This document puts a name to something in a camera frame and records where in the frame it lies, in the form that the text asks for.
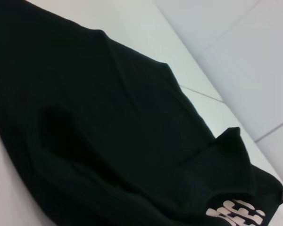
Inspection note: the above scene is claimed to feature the black shirt with white print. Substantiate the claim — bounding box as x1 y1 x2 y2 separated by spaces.
0 0 283 226

